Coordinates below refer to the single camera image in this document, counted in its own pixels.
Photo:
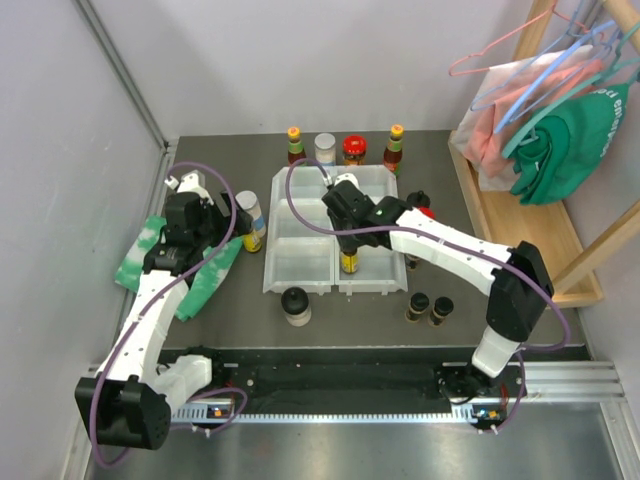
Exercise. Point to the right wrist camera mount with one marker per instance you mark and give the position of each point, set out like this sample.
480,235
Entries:
330,181

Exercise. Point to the back silver lid salt jar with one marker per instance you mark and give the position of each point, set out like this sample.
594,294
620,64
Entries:
325,149

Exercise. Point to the teal hanger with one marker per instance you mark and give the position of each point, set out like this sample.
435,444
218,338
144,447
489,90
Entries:
526,132

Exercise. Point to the black cap pepper bottle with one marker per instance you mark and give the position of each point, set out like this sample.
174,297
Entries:
442,308
418,305

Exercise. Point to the white organizer tray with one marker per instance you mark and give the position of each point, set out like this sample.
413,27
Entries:
379,270
297,256

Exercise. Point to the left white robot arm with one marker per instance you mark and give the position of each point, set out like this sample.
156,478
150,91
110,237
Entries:
128,403

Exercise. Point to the red lid sauce jar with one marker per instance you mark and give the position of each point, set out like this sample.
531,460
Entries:
426,211
354,149

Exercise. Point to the back red lid sauce jar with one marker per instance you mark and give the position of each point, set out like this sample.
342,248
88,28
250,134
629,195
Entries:
354,149

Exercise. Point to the wooden clothes rack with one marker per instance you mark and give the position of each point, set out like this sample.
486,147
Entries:
497,216

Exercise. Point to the left orange cap sauce bottle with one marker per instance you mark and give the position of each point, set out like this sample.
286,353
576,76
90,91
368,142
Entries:
296,149

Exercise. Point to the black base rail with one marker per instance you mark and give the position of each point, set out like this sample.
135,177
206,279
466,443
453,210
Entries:
353,380

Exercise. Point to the blue hanger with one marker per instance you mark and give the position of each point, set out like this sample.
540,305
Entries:
510,91

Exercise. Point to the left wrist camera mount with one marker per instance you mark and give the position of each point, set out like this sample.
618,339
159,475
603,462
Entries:
191,182

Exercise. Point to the right red lid sauce jar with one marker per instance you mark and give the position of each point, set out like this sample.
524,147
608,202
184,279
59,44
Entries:
426,211

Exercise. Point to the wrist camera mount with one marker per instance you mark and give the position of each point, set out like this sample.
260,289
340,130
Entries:
191,182
330,181

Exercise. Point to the small black cap spice bottle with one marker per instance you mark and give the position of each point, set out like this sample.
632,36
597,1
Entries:
412,262

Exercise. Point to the silver lid salt jar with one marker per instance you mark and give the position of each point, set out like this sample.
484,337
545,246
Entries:
325,149
249,202

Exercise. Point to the pink hanger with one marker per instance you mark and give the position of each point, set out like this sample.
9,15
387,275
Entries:
548,26

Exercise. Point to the black lid shaker right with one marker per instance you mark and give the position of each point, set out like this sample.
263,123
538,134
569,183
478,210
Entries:
418,199

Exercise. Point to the orange cap sauce bottle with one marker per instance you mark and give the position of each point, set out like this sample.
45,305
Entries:
296,149
393,152

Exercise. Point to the green white cloth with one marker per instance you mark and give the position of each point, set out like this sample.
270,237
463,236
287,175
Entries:
207,280

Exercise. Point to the left white organizer tray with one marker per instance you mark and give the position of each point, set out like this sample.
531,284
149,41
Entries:
297,256

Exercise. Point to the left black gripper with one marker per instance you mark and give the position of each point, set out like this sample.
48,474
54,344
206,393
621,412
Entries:
212,209

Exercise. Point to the green garment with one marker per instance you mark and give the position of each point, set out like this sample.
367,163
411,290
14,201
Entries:
569,145

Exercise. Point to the left silver lid salt jar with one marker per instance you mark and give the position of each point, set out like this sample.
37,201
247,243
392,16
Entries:
249,202

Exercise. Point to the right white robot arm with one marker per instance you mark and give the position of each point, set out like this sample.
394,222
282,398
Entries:
514,279

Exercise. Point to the black lid shaker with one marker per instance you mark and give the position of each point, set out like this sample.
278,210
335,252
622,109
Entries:
418,199
296,306

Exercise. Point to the yellow label brown bottle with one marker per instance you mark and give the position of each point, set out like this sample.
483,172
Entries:
252,241
349,261

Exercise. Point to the right white organizer tray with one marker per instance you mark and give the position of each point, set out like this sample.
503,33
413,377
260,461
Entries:
379,270

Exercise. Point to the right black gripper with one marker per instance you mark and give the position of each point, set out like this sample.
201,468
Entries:
347,244

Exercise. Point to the right orange cap sauce bottle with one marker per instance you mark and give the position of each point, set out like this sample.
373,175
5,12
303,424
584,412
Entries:
393,152

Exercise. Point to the black lid shaker front left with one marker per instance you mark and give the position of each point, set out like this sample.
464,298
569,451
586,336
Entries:
296,306

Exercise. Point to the pink white garment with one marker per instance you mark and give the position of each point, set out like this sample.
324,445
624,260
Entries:
475,137

